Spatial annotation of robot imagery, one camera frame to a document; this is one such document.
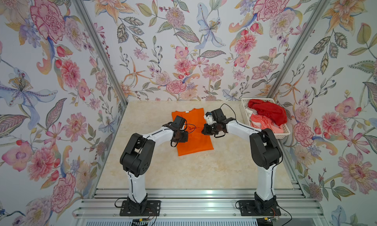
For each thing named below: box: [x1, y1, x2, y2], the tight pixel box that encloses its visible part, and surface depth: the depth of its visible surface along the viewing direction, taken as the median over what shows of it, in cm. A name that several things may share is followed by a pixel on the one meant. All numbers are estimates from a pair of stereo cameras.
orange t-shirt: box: [171, 107, 215, 157], surface depth 99 cm
